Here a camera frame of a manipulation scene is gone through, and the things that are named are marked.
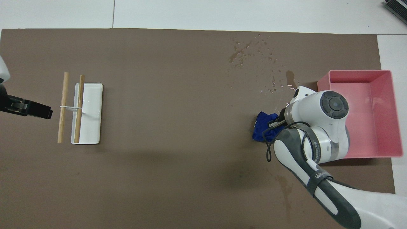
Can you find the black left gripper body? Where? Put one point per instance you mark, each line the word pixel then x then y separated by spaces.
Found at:
pixel 4 101

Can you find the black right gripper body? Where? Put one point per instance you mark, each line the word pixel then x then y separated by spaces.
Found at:
pixel 283 116

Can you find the blue microfiber towel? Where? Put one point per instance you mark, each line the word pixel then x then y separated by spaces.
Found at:
pixel 262 124

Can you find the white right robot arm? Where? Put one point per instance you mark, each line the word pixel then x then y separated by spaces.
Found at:
pixel 330 133

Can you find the narrow water puddle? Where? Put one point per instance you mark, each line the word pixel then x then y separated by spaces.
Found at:
pixel 290 78

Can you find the scattered water splatter patch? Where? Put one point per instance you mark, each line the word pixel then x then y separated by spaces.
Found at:
pixel 237 57

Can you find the white rack with wooden rods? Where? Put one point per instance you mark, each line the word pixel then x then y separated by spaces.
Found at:
pixel 90 127

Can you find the pink plastic bin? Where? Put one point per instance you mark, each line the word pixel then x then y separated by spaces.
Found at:
pixel 375 105

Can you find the brown table mat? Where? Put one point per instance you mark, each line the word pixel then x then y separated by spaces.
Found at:
pixel 159 127

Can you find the grey ribbed metal device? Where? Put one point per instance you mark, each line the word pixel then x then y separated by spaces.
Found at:
pixel 399 8

